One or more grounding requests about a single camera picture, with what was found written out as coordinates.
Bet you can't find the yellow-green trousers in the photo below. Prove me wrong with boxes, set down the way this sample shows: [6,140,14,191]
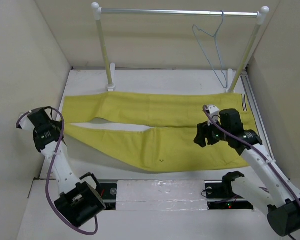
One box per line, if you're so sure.
[62,91,257,173]

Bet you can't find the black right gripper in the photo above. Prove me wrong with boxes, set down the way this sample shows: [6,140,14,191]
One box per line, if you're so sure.
[193,116,231,147]

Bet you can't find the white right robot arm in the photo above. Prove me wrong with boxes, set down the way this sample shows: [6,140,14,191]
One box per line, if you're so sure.
[194,104,300,237]

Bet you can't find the white and silver clothes rack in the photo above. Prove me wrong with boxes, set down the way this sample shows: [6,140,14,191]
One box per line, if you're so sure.
[90,2,270,93]

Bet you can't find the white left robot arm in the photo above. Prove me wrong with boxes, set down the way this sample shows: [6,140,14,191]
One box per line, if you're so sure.
[16,106,106,236]

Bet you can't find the light blue wire hanger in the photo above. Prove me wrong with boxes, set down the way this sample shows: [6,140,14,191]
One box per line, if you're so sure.
[191,10,229,90]

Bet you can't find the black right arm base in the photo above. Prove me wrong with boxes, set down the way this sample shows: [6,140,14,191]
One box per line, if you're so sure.
[201,171,254,210]

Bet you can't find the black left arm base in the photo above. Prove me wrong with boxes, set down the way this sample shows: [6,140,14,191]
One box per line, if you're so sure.
[96,180,118,211]

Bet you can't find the aluminium rail at right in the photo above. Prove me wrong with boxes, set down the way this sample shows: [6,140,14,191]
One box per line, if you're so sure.
[240,72,274,158]

